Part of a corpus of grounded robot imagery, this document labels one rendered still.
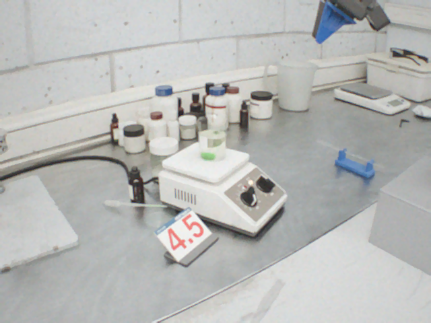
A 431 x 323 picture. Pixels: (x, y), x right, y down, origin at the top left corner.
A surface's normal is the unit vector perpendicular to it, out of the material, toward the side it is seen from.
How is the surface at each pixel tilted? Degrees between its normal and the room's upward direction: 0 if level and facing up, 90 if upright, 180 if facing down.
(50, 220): 0
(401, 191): 4
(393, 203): 90
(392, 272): 0
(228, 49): 90
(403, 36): 90
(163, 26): 90
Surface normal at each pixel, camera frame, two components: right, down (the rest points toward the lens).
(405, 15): -0.79, 0.25
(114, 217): 0.00, -0.91
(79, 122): 0.61, 0.33
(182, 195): -0.54, 0.35
